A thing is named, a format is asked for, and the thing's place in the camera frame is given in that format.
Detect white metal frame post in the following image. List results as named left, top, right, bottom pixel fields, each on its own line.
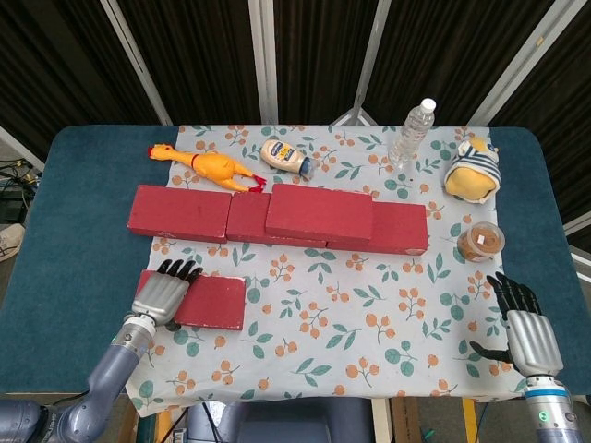
left=101, top=0, right=173, bottom=126
left=247, top=0, right=279, bottom=126
left=331, top=0, right=394, bottom=126
left=468, top=0, right=567, bottom=126

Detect clear plastic water bottle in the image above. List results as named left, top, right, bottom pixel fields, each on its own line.
left=387, top=98, right=438, bottom=170

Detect mayonnaise squeeze bottle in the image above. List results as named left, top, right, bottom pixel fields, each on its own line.
left=259, top=139, right=320, bottom=180

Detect yellow plush with striped hat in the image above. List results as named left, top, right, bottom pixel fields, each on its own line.
left=443, top=137, right=502, bottom=206

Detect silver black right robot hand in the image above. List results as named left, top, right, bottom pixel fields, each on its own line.
left=469, top=271, right=565, bottom=377

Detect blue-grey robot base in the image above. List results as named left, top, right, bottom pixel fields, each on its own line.
left=187, top=399, right=375, bottom=443

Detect floral fruit print tablecloth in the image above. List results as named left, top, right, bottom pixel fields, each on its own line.
left=120, top=123, right=528, bottom=419

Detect tangled floor cables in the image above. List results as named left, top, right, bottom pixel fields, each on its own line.
left=0, top=156, right=43, bottom=262

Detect dark pleated curtain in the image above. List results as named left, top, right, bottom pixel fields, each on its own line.
left=0, top=0, right=591, bottom=222

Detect red rectangular block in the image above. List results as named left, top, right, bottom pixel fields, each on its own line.
left=224, top=192, right=327, bottom=249
left=264, top=183, right=374, bottom=248
left=130, top=269, right=247, bottom=332

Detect red block with white scratches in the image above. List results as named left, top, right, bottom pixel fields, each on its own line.
left=127, top=184, right=233, bottom=245

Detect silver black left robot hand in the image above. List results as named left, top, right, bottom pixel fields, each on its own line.
left=131, top=258, right=204, bottom=331

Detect yellow rubber chicken toy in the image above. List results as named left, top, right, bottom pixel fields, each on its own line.
left=147, top=142, right=269, bottom=195

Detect clear jar of brown snacks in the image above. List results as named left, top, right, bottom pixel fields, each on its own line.
left=455, top=221, right=505, bottom=263

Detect brown cardboard box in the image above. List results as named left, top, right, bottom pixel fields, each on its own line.
left=390, top=397, right=467, bottom=443

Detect red block with chipped corner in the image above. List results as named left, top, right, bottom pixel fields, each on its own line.
left=325, top=202, right=428, bottom=257

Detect teal felt table cover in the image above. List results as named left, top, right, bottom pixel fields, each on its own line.
left=0, top=125, right=591, bottom=398

